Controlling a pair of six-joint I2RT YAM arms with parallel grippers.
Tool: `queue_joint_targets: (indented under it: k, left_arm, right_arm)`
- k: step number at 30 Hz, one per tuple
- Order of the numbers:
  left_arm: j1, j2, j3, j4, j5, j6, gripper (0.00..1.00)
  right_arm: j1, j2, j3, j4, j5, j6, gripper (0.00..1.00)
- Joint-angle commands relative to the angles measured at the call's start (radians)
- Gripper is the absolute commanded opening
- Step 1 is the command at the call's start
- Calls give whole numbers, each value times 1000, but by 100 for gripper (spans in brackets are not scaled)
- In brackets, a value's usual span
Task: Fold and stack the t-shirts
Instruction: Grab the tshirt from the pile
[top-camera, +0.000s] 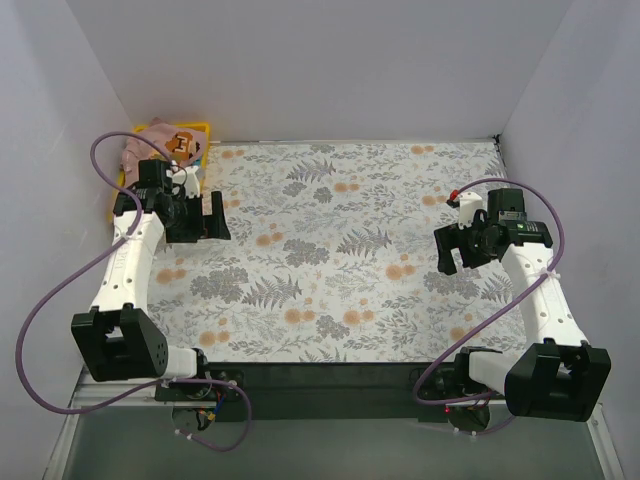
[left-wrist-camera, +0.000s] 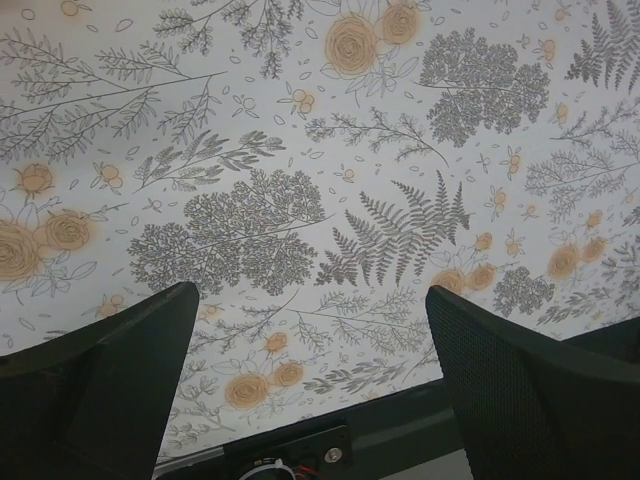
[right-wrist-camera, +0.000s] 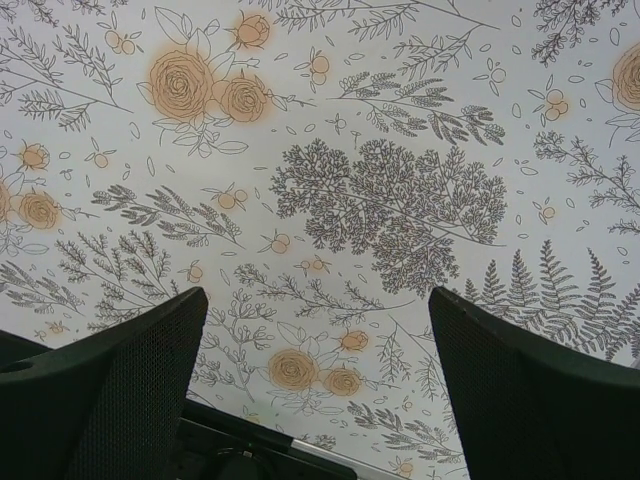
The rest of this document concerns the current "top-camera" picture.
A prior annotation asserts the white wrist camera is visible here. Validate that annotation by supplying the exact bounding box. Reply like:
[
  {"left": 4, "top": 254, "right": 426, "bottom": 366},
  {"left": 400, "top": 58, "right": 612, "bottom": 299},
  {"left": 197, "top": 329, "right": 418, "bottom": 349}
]
[
  {"left": 447, "top": 190, "right": 483, "bottom": 229},
  {"left": 171, "top": 166, "right": 202, "bottom": 199}
]

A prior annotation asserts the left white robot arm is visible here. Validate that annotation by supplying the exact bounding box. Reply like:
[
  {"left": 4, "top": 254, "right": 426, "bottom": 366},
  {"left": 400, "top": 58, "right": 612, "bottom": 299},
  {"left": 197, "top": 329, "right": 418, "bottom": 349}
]
[{"left": 71, "top": 160, "right": 231, "bottom": 400}]

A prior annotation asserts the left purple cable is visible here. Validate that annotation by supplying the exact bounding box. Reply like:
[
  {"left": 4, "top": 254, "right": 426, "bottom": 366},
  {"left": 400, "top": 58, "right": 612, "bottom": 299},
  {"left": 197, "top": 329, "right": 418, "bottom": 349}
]
[{"left": 15, "top": 131, "right": 253, "bottom": 453}]

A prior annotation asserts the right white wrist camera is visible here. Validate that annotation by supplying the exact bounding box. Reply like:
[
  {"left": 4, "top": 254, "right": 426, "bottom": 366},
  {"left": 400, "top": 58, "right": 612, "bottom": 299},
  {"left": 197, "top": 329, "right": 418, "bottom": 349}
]
[{"left": 447, "top": 190, "right": 483, "bottom": 229}]

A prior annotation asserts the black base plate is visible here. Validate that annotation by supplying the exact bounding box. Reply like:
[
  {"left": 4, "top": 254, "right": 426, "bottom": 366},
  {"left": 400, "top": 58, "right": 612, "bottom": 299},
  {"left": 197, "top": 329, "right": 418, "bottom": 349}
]
[{"left": 154, "top": 362, "right": 487, "bottom": 422}]

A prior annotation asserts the floral table mat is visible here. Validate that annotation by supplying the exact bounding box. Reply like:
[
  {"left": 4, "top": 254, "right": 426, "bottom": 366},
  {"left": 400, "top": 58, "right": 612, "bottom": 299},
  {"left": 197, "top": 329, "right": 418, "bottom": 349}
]
[{"left": 148, "top": 141, "right": 525, "bottom": 362}]

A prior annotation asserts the aluminium frame rail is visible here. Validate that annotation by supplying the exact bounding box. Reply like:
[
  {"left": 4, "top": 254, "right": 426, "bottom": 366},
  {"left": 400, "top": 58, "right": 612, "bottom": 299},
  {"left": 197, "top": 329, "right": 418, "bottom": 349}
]
[{"left": 69, "top": 372, "right": 171, "bottom": 412}]

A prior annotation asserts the yellow plastic bin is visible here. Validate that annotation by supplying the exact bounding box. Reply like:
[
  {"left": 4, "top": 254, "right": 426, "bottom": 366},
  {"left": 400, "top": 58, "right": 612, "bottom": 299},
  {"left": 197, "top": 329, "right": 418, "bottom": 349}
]
[{"left": 108, "top": 119, "right": 213, "bottom": 227}]

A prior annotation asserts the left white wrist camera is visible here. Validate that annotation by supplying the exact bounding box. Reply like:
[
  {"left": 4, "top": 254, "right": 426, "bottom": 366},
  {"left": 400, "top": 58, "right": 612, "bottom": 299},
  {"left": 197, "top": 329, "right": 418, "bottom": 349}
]
[{"left": 171, "top": 166, "right": 202, "bottom": 199}]

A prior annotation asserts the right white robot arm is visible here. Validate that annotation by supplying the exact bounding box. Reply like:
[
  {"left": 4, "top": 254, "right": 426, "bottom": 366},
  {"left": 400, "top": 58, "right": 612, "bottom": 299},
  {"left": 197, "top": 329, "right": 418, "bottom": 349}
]
[{"left": 434, "top": 188, "right": 611, "bottom": 422}]

